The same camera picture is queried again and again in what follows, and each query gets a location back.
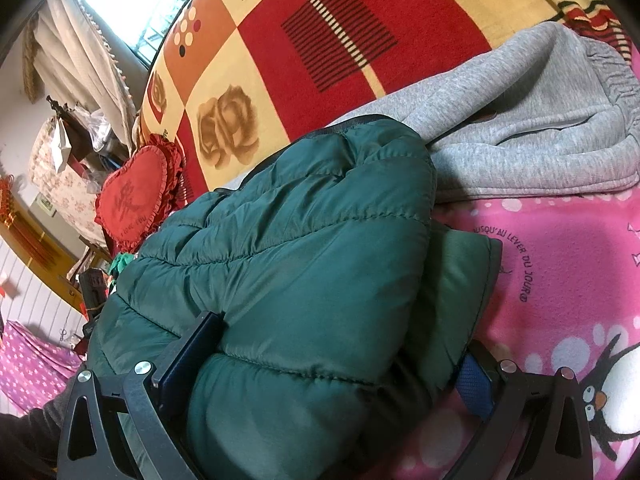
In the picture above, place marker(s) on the green quilted puffer jacket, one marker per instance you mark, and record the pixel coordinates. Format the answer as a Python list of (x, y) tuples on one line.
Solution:
[(300, 260)]

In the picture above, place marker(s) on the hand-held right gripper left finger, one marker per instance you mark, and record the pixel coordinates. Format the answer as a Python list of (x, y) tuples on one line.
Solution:
[(190, 355)]

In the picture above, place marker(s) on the grey sweatpants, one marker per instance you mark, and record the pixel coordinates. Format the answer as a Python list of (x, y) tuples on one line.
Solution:
[(540, 105)]

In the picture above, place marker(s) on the large bright window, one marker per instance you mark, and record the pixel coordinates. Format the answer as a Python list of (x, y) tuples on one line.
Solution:
[(145, 0)]

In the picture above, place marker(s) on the beige curtain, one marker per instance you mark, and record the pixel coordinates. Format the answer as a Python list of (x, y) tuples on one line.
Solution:
[(85, 55)]

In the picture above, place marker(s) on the black device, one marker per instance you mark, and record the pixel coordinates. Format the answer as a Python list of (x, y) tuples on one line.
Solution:
[(92, 287)]

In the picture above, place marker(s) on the pink penguin blanket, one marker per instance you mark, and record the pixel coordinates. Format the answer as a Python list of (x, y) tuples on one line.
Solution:
[(565, 285)]

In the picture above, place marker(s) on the dark grey cloth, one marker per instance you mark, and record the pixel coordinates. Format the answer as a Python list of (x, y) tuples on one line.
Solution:
[(30, 435)]

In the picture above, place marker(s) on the clear plastic bag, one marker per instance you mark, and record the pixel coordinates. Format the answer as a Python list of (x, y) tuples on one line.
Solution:
[(97, 127)]

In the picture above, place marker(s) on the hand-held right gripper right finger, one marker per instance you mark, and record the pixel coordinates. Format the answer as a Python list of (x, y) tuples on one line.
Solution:
[(475, 385)]

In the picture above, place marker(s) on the red heart pillow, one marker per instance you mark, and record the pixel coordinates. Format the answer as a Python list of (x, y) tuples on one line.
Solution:
[(132, 195)]

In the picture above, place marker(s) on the red orange rose blanket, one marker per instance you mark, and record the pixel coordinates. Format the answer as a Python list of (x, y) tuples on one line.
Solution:
[(425, 25)]

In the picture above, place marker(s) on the small green cloth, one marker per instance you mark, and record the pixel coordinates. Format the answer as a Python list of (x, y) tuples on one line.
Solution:
[(122, 261)]

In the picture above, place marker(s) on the floral cloth cover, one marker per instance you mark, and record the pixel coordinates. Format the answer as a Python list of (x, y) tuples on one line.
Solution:
[(65, 190)]

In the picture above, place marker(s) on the pink dotted cloth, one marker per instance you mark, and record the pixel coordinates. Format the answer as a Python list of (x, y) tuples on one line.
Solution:
[(30, 360)]

